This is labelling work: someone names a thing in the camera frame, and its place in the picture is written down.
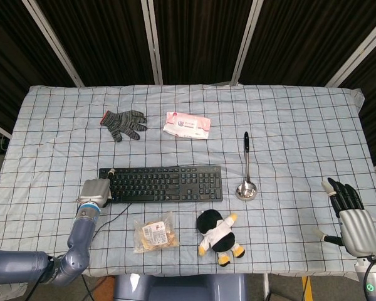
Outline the black white penguin plush toy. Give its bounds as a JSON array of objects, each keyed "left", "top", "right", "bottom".
[{"left": 196, "top": 209, "right": 245, "bottom": 267}]

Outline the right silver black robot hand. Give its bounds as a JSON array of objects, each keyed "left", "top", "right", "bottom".
[{"left": 313, "top": 177, "right": 376, "bottom": 259}]

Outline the grey striped knit glove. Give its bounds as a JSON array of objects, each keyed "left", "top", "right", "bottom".
[{"left": 100, "top": 110, "right": 149, "bottom": 144}]

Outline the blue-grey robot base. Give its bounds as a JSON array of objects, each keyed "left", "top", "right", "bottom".
[{"left": 113, "top": 274, "right": 248, "bottom": 301}]

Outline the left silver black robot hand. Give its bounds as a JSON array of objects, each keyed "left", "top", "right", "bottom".
[{"left": 78, "top": 167, "right": 116, "bottom": 208}]

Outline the pink white wet wipes pack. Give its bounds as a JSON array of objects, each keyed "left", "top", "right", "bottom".
[{"left": 162, "top": 111, "right": 212, "bottom": 140}]

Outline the blue checked tablecloth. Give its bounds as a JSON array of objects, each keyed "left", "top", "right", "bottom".
[{"left": 0, "top": 83, "right": 376, "bottom": 280}]

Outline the thin black cable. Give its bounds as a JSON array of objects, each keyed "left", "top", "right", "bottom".
[{"left": 80, "top": 202, "right": 133, "bottom": 277}]

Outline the steel ladle with black handle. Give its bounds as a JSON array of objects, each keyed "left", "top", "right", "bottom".
[{"left": 236, "top": 131, "right": 258, "bottom": 201}]

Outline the clear bag of snacks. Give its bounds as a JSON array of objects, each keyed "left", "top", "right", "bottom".
[{"left": 133, "top": 211, "right": 180, "bottom": 254}]

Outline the black computer keyboard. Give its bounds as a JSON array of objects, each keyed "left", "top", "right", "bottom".
[{"left": 96, "top": 165, "right": 224, "bottom": 204}]

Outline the black folding screen with white frame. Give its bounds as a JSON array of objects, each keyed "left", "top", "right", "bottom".
[{"left": 0, "top": 0, "right": 376, "bottom": 172}]

